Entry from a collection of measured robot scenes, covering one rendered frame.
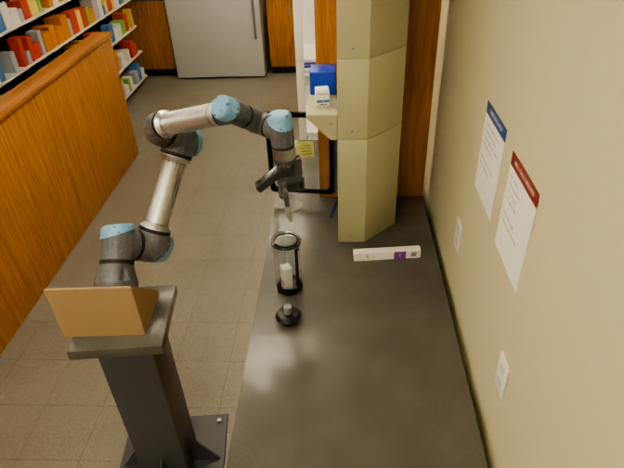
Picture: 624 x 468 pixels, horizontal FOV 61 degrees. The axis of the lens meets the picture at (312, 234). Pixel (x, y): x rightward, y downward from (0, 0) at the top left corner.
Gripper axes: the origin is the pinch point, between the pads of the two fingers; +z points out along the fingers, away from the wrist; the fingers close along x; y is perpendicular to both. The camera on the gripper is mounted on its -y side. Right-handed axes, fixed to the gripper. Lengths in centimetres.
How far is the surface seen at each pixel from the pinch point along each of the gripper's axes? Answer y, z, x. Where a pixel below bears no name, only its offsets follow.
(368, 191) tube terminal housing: 36.6, 12.1, 20.6
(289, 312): -5.2, 29.3, -18.8
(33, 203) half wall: -139, 70, 170
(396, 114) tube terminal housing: 51, -15, 28
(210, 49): -2, 94, 536
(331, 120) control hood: 23.9, -19.4, 23.7
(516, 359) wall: 41, 2, -79
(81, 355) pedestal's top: -77, 33, -14
